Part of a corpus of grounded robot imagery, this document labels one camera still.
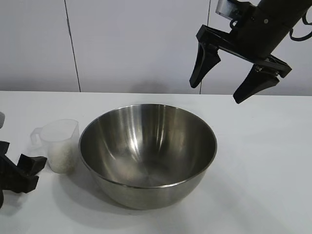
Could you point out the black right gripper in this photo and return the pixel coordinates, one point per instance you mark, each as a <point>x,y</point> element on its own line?
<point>258,36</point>

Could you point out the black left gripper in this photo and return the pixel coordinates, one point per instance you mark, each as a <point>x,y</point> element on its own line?
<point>12,178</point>

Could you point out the white rice grains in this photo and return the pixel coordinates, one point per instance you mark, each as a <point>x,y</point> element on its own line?
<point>63,161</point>

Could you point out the clear plastic measuring cup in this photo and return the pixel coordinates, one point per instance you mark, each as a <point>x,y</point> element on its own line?
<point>63,132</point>

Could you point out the stainless steel mixing bowl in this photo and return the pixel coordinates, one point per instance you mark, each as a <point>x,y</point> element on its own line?
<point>146,195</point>

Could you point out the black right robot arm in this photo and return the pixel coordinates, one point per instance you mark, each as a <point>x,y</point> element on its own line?
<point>280,9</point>

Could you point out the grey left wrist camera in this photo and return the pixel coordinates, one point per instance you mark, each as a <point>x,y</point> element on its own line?
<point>2,120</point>

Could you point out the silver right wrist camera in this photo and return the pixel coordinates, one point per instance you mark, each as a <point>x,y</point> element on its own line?
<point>225,7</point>

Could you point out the thin dark wall strip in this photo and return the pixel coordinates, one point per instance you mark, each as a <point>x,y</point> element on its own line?
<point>72,48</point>

